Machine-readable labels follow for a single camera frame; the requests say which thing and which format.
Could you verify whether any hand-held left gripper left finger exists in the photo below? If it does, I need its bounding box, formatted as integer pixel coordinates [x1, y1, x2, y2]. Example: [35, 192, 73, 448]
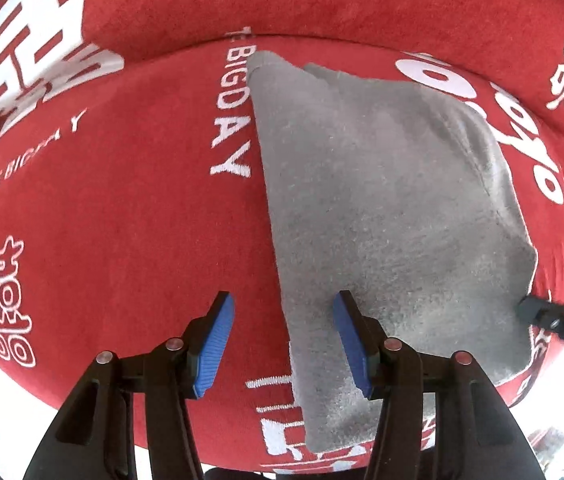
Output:
[22, 291, 235, 480]

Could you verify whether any grey towel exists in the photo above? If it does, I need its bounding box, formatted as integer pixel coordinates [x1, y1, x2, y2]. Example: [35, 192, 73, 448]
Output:
[248, 51, 539, 454]

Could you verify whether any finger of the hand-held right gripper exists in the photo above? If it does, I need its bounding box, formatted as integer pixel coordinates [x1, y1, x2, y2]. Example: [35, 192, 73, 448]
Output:
[518, 295, 564, 357]

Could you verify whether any red printed sofa cover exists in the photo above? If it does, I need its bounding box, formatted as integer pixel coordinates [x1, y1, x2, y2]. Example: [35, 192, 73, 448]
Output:
[0, 0, 564, 476]

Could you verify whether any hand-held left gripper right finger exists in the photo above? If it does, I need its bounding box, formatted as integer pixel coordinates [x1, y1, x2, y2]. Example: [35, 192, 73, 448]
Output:
[332, 290, 546, 480]

